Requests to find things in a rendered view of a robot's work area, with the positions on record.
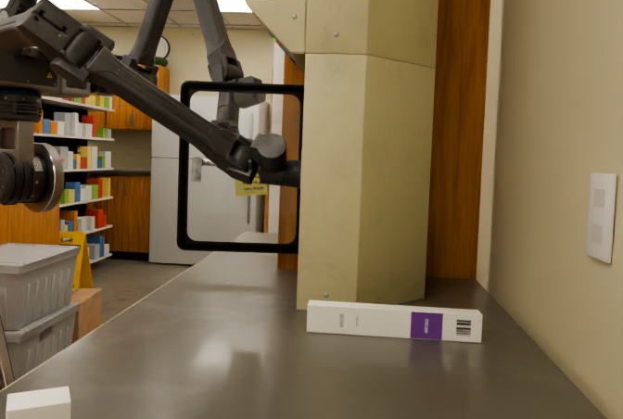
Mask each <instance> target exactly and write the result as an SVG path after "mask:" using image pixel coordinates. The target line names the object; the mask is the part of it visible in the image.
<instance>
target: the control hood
mask: <svg viewBox="0 0 623 419"><path fill-rule="evenodd" d="M245 2H246V4H247V6H248V7H249V9H250V10H251V11H252V13H253V14H254V15H255V17H256V18H257V19H258V21H259V22H260V23H261V25H262V26H263V28H264V29H265V28H266V29H267V30H268V31H269V32H270V33H271V34H272V35H273V37H274V38H275V39H276V40H277V41H278V42H279V43H280V44H281V45H282V46H283V47H284V48H285V50H286V51H287V52H288V53H289V54H290V55H291V56H292V57H293V58H294V59H295V60H296V61H297V63H298V64H299V66H300V68H301V69H302V71H303V72H304V74H305V55H306V31H307V5H308V0H245ZM266 29H265V30H266ZM267 30H266V31H267ZM268 31H267V32H268ZM269 35H270V34H269ZM270 36H271V35H270ZM271 37H272V36H271ZM273 37H272V39H273Z"/></svg>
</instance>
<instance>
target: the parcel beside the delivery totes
mask: <svg viewBox="0 0 623 419"><path fill-rule="evenodd" d="M70 302H77V303H79V304H78V310H77V311H76V314H75V323H74V329H73V336H72V341H71V344H73V343H74V342H76V341H77V340H79V339H81V338H82V337H84V336H86V335H87V334H89V333H90V332H92V331H93V330H95V329H97V327H99V326H100V325H101V307H102V289H101V288H73V289H72V294H71V300H70Z"/></svg>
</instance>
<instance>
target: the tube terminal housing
mask: <svg viewBox="0 0 623 419"><path fill-rule="evenodd" d="M438 10H439V0H308V5H307V31H306V55H305V80H304V106H303V132H302V158H301V183H300V209H299V259H298V285H297V310H307V309H308V303H309V300H323V301H339V302H355V303H371V304H387V305H395V304H400V303H404V302H409V301H414V300H418V299H422V298H425V282H426V244H427V225H428V205H429V186H430V167H431V147H432V128H433V108H434V89H435V67H436V49H437V29H438Z"/></svg>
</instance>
